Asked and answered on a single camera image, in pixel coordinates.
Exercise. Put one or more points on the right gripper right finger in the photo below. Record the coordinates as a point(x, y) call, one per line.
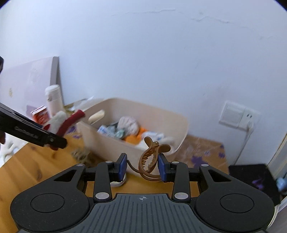
point(177, 173)

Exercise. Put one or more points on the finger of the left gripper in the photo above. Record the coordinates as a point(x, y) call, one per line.
point(19, 126)

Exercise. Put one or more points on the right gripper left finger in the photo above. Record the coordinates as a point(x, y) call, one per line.
point(107, 172)

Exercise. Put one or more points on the round tin with plant print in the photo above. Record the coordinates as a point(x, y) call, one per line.
point(118, 184)

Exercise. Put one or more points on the beige hair claw clip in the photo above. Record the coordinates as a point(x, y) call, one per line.
point(83, 156)

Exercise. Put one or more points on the brown hair claw clip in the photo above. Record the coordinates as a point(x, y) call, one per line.
point(149, 158)

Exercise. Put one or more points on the blue white pocket tissue pack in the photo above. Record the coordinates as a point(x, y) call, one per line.
point(109, 131)

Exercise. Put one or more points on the orange fleece scrunchie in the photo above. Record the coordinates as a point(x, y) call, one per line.
point(135, 139)

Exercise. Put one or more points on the Hello Kitty plush toy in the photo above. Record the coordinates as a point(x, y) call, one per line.
point(58, 125)

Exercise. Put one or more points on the green plaid scrunchie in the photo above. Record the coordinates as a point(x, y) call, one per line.
point(118, 133)

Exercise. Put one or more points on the cartoon print tissue pack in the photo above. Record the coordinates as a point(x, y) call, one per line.
point(155, 136)

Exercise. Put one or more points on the person's hand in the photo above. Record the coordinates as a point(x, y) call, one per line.
point(2, 137)

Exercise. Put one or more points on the white sheep plush toy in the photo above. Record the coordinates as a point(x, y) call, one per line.
point(11, 146)

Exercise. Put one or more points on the purple flower table mat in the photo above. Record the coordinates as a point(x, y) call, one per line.
point(195, 151)

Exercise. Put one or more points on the red milk carton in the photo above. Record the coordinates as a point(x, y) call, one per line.
point(40, 115)

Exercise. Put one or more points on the beige plastic storage basket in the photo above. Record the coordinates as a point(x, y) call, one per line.
point(151, 118)

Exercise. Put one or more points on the white thermos bottle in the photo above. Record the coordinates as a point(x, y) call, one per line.
point(54, 99)

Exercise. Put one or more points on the olive tissue box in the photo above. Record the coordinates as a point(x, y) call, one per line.
point(82, 104)

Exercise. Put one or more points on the black tablet device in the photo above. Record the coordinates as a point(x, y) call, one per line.
point(259, 177)

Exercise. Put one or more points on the white wall socket switch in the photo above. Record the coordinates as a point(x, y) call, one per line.
point(238, 116)

